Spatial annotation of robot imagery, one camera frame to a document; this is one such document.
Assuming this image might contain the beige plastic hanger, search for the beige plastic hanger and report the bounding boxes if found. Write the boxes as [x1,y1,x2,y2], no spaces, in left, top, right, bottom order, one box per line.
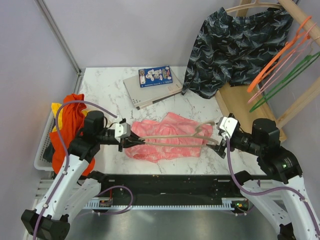
[137,120,221,148]

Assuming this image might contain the pink patterned shorts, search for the pink patterned shorts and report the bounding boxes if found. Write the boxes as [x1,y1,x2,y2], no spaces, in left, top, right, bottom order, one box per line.
[125,112,218,163]

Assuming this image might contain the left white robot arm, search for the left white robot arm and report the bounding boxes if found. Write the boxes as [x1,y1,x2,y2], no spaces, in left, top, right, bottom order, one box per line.
[21,110,145,240]

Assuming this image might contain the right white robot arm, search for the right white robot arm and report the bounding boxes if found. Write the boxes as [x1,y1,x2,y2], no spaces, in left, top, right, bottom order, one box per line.
[213,114,320,240]

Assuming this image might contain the wooden hanger rack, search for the wooden hanger rack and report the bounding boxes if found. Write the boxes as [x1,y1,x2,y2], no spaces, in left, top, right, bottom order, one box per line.
[214,0,320,143]

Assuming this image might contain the dark leaf-print shorts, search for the dark leaf-print shorts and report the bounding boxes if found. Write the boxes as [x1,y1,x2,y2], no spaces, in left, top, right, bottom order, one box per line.
[181,7,293,99]

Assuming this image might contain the green plastic hanger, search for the green plastic hanger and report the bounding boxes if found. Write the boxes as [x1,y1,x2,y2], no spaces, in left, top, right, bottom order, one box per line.
[249,51,320,113]

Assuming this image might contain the orange plastic hanger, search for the orange plastic hanger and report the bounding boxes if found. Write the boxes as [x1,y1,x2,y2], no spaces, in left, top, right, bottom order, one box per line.
[247,15,312,93]

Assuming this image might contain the beige hanger under dark shorts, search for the beige hanger under dark shorts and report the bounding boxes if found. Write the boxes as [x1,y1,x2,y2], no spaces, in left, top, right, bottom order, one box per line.
[225,0,282,17]

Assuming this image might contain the grey book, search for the grey book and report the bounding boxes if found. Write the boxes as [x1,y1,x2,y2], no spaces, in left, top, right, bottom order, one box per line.
[123,73,183,110]

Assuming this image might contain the orange garment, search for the orange garment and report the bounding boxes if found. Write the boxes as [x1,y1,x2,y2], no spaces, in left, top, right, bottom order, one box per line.
[49,93,95,177]

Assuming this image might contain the blue booklet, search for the blue booklet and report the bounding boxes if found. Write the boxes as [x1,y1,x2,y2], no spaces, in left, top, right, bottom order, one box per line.
[138,65,173,88]

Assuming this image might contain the yellow garment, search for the yellow garment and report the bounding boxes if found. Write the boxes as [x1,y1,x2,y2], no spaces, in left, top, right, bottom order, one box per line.
[51,103,88,130]

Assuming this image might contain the white laundry basket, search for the white laundry basket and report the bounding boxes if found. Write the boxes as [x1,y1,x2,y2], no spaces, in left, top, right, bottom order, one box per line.
[33,111,55,172]

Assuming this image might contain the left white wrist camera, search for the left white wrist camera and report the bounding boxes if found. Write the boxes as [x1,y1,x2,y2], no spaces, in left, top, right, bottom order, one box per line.
[109,118,131,142]

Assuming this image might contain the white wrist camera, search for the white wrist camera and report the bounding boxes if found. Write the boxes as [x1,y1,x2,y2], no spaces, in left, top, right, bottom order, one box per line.
[216,116,238,140]
[109,118,131,142]

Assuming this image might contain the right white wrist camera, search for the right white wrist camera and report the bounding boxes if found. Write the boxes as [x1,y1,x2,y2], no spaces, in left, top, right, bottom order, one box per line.
[216,116,238,140]

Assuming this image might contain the white slotted cable duct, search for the white slotted cable duct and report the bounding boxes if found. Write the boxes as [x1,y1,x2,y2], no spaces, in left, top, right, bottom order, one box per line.
[82,197,236,210]

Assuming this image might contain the pink wire hanger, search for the pink wire hanger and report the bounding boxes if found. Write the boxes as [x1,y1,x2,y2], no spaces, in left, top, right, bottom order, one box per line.
[247,22,318,104]

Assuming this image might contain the aluminium frame post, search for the aluminium frame post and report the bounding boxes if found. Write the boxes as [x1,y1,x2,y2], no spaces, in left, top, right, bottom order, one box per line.
[36,0,83,76]

